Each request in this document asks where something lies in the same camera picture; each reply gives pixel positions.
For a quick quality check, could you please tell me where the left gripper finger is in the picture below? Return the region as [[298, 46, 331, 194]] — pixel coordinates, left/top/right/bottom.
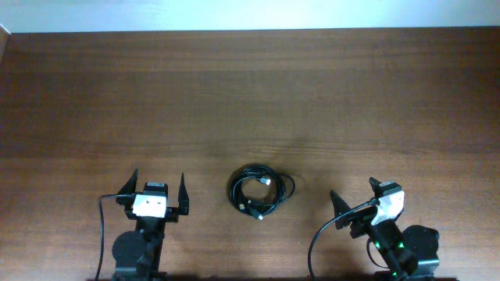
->
[[178, 173, 189, 215], [117, 169, 138, 195]]

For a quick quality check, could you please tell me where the black USB cable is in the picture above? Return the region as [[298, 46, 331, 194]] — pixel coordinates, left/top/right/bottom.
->
[[230, 166, 283, 216], [229, 164, 296, 221]]

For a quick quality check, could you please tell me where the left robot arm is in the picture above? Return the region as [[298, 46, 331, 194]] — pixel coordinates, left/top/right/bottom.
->
[[112, 170, 190, 281]]

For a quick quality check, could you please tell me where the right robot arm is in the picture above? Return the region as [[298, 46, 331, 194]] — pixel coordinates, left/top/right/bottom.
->
[[330, 177, 440, 280]]

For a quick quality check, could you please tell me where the right camera cable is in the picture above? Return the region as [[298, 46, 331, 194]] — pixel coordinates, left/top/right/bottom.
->
[[307, 201, 378, 281]]

